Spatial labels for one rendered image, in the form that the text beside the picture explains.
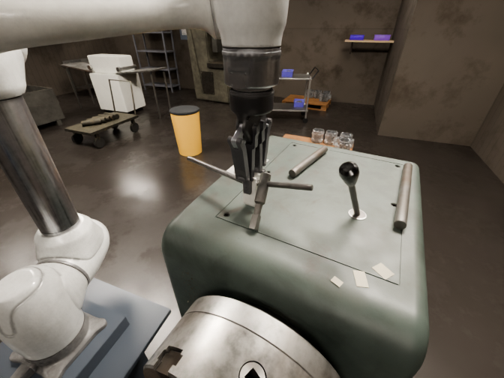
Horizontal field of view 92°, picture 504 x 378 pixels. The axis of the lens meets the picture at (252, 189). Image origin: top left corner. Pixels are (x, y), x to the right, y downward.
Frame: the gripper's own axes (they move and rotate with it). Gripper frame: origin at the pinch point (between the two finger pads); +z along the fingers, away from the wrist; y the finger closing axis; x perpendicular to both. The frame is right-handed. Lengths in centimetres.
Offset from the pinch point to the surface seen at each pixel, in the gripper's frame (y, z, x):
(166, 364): 30.7, 10.1, 3.1
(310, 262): 9.0, 4.7, 16.1
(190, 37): -470, -9, -410
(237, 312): 21.3, 6.7, 8.9
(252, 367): 26.4, 6.7, 14.2
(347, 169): 0.3, -9.5, 17.6
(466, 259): -164, 131, 111
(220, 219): 7.0, 4.7, -3.8
